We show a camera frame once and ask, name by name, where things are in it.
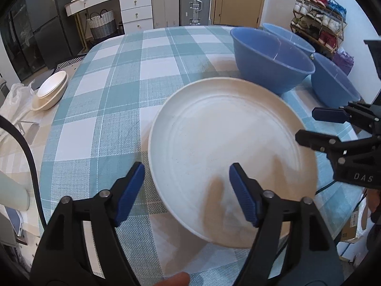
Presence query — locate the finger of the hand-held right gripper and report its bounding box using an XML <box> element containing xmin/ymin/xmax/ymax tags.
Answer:
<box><xmin>295</xmin><ymin>129</ymin><xmax>349</xmax><ymax>155</ymax></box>
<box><xmin>312</xmin><ymin>101</ymin><xmax>372</xmax><ymax>124</ymax></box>

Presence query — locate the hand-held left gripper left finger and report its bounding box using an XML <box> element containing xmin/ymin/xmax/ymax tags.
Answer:
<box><xmin>30</xmin><ymin>161</ymin><xmax>146</xmax><ymax>286</ymax></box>

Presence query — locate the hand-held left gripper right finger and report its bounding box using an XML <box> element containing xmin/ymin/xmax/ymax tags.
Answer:
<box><xmin>229</xmin><ymin>162</ymin><xmax>346</xmax><ymax>286</ymax></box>

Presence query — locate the blue bowl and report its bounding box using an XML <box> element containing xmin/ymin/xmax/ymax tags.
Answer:
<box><xmin>262</xmin><ymin>23</ymin><xmax>315</xmax><ymax>57</ymax></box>
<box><xmin>311</xmin><ymin>53</ymin><xmax>361</xmax><ymax>108</ymax></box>
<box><xmin>230</xmin><ymin>27</ymin><xmax>316</xmax><ymax>95</ymax></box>

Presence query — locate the cream plate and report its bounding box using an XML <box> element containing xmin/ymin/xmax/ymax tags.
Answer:
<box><xmin>148</xmin><ymin>77</ymin><xmax>318</xmax><ymax>249</ymax></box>

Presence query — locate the person's right hand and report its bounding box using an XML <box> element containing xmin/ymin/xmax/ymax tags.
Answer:
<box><xmin>367</xmin><ymin>188</ymin><xmax>381</xmax><ymax>224</ymax></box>

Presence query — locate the person's left hand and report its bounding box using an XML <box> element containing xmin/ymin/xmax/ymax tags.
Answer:
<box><xmin>155</xmin><ymin>272</ymin><xmax>191</xmax><ymax>286</ymax></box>

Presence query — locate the purple bag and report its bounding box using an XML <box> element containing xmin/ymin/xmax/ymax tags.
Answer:
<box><xmin>332</xmin><ymin>48</ymin><xmax>355</xmax><ymax>76</ymax></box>

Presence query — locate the labelled cardboard box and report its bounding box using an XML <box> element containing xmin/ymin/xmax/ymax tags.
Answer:
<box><xmin>339</xmin><ymin>209</ymin><xmax>370</xmax><ymax>242</ymax></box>

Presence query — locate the metal shoe rack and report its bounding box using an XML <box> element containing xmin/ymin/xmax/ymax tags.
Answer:
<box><xmin>290</xmin><ymin>0</ymin><xmax>348</xmax><ymax>56</ymax></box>

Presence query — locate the blue checked tablecloth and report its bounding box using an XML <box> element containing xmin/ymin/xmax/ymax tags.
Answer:
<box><xmin>40</xmin><ymin>25</ymin><xmax>366</xmax><ymax>286</ymax></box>

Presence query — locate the collection of shelved sneakers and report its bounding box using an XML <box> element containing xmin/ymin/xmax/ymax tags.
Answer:
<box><xmin>292</xmin><ymin>0</ymin><xmax>347</xmax><ymax>50</ymax></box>

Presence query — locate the beige checked tablecloth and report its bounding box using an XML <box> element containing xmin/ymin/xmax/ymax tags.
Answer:
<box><xmin>0</xmin><ymin>66</ymin><xmax>93</xmax><ymax>245</ymax></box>

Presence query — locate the metal phone stand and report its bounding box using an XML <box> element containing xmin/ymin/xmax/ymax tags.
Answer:
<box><xmin>13</xmin><ymin>120</ymin><xmax>40</xmax><ymax>143</ymax></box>

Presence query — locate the white tumbler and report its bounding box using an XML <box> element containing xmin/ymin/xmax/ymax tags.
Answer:
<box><xmin>0</xmin><ymin>170</ymin><xmax>30</xmax><ymax>212</ymax></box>

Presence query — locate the blue white phone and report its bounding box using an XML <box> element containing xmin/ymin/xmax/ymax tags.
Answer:
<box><xmin>4</xmin><ymin>207</ymin><xmax>24</xmax><ymax>239</ymax></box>

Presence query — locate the white plate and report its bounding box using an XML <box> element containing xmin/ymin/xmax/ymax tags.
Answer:
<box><xmin>37</xmin><ymin>71</ymin><xmax>67</xmax><ymax>98</ymax></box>

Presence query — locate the striped rug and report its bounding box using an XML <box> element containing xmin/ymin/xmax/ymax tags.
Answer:
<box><xmin>55</xmin><ymin>55</ymin><xmax>88</xmax><ymax>69</ymax></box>

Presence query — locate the wooden door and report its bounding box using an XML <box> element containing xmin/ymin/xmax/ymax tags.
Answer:
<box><xmin>213</xmin><ymin>0</ymin><xmax>267</xmax><ymax>27</ymax></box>

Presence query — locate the white plastic bag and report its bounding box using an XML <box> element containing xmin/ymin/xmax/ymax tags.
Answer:
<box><xmin>0</xmin><ymin>80</ymin><xmax>38</xmax><ymax>126</ymax></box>

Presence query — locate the woven laundry basket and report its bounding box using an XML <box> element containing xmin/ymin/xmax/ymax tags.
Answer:
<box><xmin>86</xmin><ymin>10</ymin><xmax>117</xmax><ymax>39</ymax></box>

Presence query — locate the silver suitcase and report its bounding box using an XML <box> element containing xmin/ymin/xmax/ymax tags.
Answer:
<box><xmin>179</xmin><ymin>0</ymin><xmax>212</xmax><ymax>26</ymax></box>

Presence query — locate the white drawer unit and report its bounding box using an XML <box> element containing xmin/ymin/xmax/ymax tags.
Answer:
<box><xmin>119</xmin><ymin>0</ymin><xmax>154</xmax><ymax>33</ymax></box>

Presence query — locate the grey refrigerator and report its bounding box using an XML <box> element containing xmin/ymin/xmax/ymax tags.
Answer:
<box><xmin>24</xmin><ymin>0</ymin><xmax>82</xmax><ymax>66</ymax></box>

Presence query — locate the beige suitcase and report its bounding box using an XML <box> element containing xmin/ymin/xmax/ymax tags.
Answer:
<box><xmin>150</xmin><ymin>0</ymin><xmax>180</xmax><ymax>30</ymax></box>

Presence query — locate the black glass cabinet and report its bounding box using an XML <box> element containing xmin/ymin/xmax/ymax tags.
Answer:
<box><xmin>0</xmin><ymin>0</ymin><xmax>45</xmax><ymax>81</ymax></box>

